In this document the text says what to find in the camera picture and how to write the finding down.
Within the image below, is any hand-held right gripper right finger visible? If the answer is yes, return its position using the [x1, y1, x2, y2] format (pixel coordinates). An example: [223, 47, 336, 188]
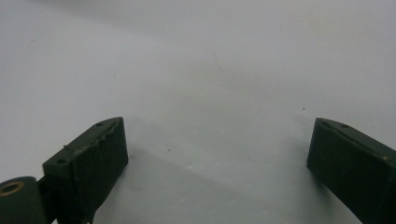
[306, 117, 396, 224]

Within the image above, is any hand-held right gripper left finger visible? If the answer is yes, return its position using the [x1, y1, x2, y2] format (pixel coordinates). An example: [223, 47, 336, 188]
[42, 117, 129, 224]

